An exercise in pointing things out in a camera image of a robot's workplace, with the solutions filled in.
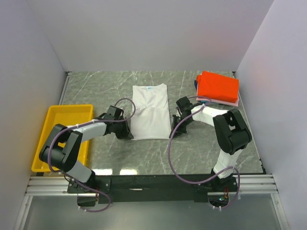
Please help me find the white t shirt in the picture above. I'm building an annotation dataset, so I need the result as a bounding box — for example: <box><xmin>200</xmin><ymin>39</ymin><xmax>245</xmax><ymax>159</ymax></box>
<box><xmin>130</xmin><ymin>83</ymin><xmax>171</xmax><ymax>140</ymax></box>

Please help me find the yellow plastic tray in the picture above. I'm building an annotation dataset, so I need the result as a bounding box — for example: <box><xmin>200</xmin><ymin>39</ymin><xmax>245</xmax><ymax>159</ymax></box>
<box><xmin>31</xmin><ymin>104</ymin><xmax>94</xmax><ymax>173</ymax></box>

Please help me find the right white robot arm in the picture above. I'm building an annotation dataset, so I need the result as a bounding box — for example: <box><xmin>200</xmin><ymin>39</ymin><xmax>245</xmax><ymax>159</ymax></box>
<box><xmin>167</xmin><ymin>96</ymin><xmax>252</xmax><ymax>191</ymax></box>

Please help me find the folded blue t shirt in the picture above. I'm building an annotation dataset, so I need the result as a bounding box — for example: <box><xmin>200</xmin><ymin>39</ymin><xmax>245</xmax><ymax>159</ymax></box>
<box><xmin>194</xmin><ymin>80</ymin><xmax>206</xmax><ymax>104</ymax></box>

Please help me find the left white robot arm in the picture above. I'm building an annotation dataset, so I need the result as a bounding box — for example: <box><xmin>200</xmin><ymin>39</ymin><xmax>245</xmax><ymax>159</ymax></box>
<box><xmin>39</xmin><ymin>105</ymin><xmax>133</xmax><ymax>193</ymax></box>

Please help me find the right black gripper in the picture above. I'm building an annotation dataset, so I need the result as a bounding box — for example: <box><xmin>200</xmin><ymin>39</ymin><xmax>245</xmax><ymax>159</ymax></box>
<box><xmin>169</xmin><ymin>115</ymin><xmax>192</xmax><ymax>139</ymax></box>

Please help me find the folded orange t shirt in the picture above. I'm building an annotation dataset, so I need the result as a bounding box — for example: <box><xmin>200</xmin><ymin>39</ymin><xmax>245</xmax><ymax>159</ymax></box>
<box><xmin>196</xmin><ymin>71</ymin><xmax>239</xmax><ymax>103</ymax></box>

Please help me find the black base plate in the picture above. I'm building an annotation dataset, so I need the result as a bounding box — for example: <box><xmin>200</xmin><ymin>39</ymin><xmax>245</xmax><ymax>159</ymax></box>
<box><xmin>67</xmin><ymin>174</ymin><xmax>238</xmax><ymax>206</ymax></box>

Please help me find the folded pink t shirt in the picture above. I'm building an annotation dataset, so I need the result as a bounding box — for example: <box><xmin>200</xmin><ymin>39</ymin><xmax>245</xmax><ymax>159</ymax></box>
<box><xmin>196</xmin><ymin>93</ymin><xmax>240</xmax><ymax>107</ymax></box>

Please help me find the aluminium frame rail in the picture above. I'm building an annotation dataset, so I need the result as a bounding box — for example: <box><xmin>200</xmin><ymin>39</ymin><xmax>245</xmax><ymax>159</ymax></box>
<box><xmin>14</xmin><ymin>174</ymin><xmax>290</xmax><ymax>230</ymax></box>

